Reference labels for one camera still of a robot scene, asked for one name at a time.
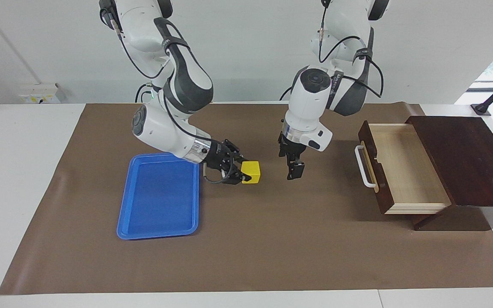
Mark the yellow block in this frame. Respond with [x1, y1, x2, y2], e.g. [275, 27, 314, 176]
[241, 161, 261, 185]

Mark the white drawer handle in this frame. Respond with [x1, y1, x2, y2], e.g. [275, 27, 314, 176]
[355, 141, 379, 193]

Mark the wooden drawer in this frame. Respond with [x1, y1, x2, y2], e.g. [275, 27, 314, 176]
[355, 121, 452, 215]

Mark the dark wooden drawer cabinet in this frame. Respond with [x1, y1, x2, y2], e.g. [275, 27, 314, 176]
[404, 115, 493, 232]

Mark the blue plastic tray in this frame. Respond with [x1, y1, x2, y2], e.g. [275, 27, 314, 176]
[116, 153, 200, 240]

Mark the brown table mat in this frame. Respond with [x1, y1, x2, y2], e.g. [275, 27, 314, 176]
[0, 103, 493, 296]

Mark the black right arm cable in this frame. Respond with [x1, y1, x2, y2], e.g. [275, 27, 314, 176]
[99, 6, 231, 185]

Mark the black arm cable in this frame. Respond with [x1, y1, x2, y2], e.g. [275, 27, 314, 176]
[99, 6, 231, 185]
[318, 0, 385, 100]

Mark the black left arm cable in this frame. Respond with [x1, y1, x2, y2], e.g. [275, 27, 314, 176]
[318, 0, 385, 100]

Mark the white wall outlet box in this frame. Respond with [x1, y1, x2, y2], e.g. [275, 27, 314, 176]
[18, 83, 61, 104]

